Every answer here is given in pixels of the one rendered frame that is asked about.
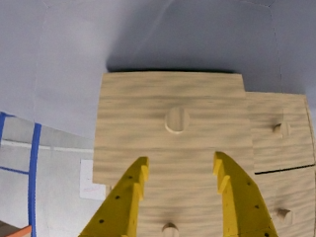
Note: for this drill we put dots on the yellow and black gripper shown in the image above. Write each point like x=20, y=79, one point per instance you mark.
x=245, y=213

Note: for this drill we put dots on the wooden chest of drawers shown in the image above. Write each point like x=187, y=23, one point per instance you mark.
x=283, y=172

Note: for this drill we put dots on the light wood drawer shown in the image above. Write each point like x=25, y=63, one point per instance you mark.
x=281, y=132
x=289, y=195
x=195, y=211
x=135, y=118

